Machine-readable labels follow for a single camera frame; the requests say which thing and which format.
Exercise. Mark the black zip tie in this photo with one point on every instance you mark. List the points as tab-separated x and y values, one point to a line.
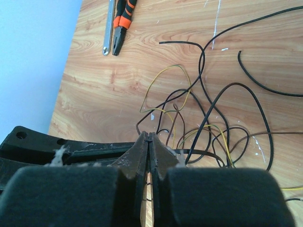
195	152

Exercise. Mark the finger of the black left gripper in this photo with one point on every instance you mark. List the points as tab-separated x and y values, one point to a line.
25	147

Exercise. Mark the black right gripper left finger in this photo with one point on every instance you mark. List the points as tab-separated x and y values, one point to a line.
81	195

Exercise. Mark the silver adjustable wrench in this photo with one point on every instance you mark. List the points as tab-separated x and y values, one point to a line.
109	27

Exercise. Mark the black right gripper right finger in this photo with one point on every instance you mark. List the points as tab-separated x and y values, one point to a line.
213	197

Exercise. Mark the orange black pliers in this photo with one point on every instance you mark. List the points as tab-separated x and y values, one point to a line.
121	23

